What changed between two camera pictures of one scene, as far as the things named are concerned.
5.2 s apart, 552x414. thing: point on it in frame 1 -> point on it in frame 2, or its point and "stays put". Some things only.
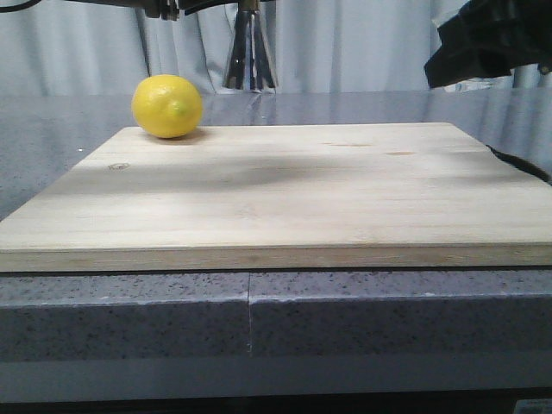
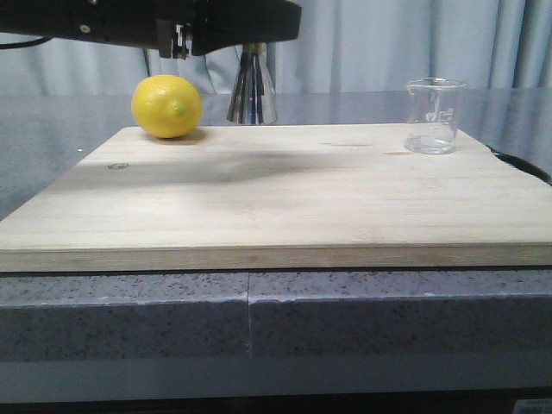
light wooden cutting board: [310, 197] stays put
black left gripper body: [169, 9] -> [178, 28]
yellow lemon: [166, 106] stays put
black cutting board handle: [523, 165] stays put
